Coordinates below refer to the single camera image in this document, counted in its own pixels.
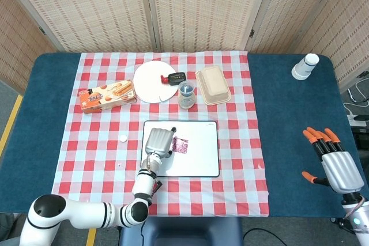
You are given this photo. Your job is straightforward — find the blue table cover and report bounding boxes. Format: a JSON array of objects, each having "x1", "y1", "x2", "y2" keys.
[{"x1": 0, "y1": 52, "x2": 367, "y2": 218}]

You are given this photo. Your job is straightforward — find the black floor cable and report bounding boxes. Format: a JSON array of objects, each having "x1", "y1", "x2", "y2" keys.
[{"x1": 243, "y1": 227, "x2": 286, "y2": 246}]

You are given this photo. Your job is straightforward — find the white paper plate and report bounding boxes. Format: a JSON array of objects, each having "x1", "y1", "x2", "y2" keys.
[{"x1": 133, "y1": 60, "x2": 179, "y2": 104}]

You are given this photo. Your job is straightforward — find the beige plastic container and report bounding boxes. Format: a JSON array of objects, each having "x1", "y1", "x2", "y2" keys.
[{"x1": 195, "y1": 66, "x2": 232, "y2": 106}]

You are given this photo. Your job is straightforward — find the white rectangular board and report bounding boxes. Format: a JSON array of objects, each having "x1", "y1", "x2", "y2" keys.
[{"x1": 140, "y1": 120, "x2": 220, "y2": 178}]

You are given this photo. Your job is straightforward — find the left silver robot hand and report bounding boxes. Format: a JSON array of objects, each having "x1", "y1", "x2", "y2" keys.
[{"x1": 144, "y1": 126, "x2": 177, "y2": 159}]

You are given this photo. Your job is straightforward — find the red white checkered tablecloth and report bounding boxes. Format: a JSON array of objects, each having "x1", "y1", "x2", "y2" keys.
[{"x1": 51, "y1": 50, "x2": 270, "y2": 218}]

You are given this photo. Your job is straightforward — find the white paper cup stack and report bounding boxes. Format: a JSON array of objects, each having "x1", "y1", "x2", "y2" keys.
[{"x1": 291, "y1": 52, "x2": 321, "y2": 81}]

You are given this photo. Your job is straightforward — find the pink candy wrapper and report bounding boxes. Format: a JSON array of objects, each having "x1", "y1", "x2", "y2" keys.
[{"x1": 172, "y1": 135, "x2": 190, "y2": 154}]

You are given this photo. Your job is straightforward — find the woven folding screen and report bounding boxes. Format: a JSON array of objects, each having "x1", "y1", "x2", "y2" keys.
[{"x1": 0, "y1": 0, "x2": 369, "y2": 94}]

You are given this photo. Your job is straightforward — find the orange biscuit box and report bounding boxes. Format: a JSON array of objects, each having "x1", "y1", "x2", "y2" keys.
[{"x1": 78, "y1": 80, "x2": 137, "y2": 115}]

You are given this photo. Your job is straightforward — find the dark blue chair seat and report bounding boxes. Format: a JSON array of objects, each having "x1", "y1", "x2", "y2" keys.
[{"x1": 119, "y1": 216, "x2": 243, "y2": 246}]

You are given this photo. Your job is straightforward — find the white power strip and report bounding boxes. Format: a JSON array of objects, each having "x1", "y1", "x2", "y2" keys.
[{"x1": 347, "y1": 113, "x2": 369, "y2": 127}]

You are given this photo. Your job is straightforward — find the clear dressing bottle blue cap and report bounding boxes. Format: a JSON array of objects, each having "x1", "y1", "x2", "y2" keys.
[{"x1": 178, "y1": 81, "x2": 197, "y2": 110}]

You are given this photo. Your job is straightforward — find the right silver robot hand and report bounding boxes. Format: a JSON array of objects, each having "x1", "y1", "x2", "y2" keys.
[{"x1": 302, "y1": 127, "x2": 365, "y2": 194}]

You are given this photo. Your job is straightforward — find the dark bottle with red cap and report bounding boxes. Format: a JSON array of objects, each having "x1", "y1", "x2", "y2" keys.
[{"x1": 160, "y1": 72, "x2": 187, "y2": 86}]

